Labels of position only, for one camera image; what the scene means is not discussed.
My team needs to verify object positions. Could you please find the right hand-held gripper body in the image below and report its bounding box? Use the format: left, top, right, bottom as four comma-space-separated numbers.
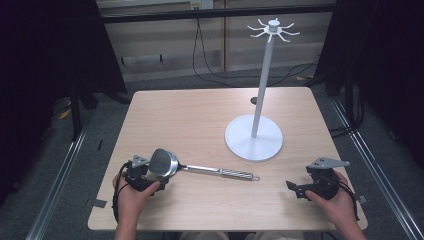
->
305, 156, 351, 201

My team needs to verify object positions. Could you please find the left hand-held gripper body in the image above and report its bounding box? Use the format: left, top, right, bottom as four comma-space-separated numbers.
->
125, 154, 162, 193

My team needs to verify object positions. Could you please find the steel ladle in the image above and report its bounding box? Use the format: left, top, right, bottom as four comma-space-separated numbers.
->
148, 147, 261, 183

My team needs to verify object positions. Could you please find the person's left hand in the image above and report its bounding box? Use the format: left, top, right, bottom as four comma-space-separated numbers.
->
112, 173, 162, 231

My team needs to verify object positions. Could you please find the person's right hand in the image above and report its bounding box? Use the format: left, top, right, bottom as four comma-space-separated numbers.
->
304, 170, 360, 232

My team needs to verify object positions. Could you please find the white hook stand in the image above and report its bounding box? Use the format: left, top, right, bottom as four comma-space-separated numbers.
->
224, 17, 301, 163

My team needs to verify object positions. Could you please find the black stand leg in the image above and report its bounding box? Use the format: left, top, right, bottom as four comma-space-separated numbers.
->
69, 79, 84, 142

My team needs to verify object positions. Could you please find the dark curtain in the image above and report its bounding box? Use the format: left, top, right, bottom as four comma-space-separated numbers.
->
0, 0, 128, 204
314, 0, 424, 161

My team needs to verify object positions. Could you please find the black horizontal bar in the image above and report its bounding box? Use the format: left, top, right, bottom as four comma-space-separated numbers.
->
99, 3, 336, 25

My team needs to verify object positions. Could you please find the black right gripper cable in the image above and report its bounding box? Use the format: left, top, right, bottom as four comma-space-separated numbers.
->
328, 174, 361, 222

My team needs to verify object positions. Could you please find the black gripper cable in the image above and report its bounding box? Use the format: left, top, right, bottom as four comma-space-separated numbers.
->
328, 174, 361, 222
111, 161, 133, 224

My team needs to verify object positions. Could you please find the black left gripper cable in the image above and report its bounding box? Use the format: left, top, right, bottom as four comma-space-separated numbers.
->
111, 161, 133, 224

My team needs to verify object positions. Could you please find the metal floor rail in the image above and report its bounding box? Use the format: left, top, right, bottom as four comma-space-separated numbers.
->
25, 124, 92, 240
329, 97, 424, 240

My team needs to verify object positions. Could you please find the black floor cable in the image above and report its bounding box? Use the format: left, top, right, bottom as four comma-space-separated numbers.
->
191, 18, 319, 88

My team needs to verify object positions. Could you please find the white wall outlet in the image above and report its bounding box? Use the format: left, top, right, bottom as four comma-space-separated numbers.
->
189, 0, 215, 11

